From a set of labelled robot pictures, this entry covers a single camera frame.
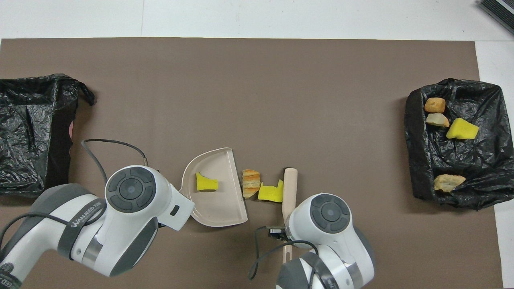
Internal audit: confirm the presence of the yellow sponge piece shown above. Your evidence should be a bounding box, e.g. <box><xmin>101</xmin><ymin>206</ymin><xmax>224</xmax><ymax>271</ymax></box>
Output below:
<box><xmin>258</xmin><ymin>179</ymin><xmax>284</xmax><ymax>202</ymax></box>
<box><xmin>196</xmin><ymin>172</ymin><xmax>219</xmax><ymax>191</ymax></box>
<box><xmin>446</xmin><ymin>118</ymin><xmax>480</xmax><ymax>140</ymax></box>

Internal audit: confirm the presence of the beige hand brush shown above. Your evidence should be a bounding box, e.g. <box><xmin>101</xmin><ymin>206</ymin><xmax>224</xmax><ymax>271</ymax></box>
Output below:
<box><xmin>281</xmin><ymin>167</ymin><xmax>298</xmax><ymax>264</ymax></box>

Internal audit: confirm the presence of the striped croissant piece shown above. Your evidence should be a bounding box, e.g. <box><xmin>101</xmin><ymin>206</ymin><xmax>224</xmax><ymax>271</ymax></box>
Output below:
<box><xmin>242</xmin><ymin>169</ymin><xmax>261</xmax><ymax>199</ymax></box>

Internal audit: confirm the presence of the beige plastic dustpan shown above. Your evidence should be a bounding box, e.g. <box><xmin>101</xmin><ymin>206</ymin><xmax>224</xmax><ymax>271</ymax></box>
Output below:
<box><xmin>180</xmin><ymin>147</ymin><xmax>249</xmax><ymax>228</ymax></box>

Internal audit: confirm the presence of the pale bread chunk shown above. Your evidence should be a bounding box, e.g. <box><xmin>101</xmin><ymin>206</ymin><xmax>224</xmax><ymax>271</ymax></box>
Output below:
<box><xmin>426</xmin><ymin>112</ymin><xmax>450</xmax><ymax>128</ymax></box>

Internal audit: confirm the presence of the brown bread roll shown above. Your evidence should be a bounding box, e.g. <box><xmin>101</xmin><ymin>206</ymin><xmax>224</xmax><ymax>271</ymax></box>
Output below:
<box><xmin>424</xmin><ymin>98</ymin><xmax>446</xmax><ymax>114</ymax></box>

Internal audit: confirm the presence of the black bag-lined bin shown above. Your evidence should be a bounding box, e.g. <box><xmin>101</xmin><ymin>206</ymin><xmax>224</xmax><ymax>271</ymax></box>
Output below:
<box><xmin>0</xmin><ymin>73</ymin><xmax>96</xmax><ymax>197</ymax></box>
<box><xmin>405</xmin><ymin>78</ymin><xmax>514</xmax><ymax>211</ymax></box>

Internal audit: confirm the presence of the brown table mat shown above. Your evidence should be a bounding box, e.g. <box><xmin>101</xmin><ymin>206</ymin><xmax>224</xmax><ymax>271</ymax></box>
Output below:
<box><xmin>0</xmin><ymin>37</ymin><xmax>504</xmax><ymax>289</ymax></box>

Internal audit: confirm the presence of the flat tan bread piece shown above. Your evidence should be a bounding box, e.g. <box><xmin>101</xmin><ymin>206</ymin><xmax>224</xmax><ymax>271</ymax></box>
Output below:
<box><xmin>433</xmin><ymin>174</ymin><xmax>467</xmax><ymax>192</ymax></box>

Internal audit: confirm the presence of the dark ribbed panel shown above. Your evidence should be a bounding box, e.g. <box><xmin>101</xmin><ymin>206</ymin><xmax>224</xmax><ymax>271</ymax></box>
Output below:
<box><xmin>477</xmin><ymin>0</ymin><xmax>514</xmax><ymax>35</ymax></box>

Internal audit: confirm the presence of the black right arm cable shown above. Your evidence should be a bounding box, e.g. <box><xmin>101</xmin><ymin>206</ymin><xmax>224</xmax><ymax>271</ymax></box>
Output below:
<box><xmin>248</xmin><ymin>227</ymin><xmax>320</xmax><ymax>289</ymax></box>

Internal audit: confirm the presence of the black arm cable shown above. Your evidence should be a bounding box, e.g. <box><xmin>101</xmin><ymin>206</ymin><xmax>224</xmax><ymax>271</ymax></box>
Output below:
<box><xmin>0</xmin><ymin>139</ymin><xmax>149</xmax><ymax>257</ymax></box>
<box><xmin>248</xmin><ymin>227</ymin><xmax>320</xmax><ymax>289</ymax></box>

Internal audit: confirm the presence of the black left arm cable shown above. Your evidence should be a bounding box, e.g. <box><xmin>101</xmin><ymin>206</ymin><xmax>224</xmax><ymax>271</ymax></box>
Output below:
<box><xmin>0</xmin><ymin>139</ymin><xmax>149</xmax><ymax>257</ymax></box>

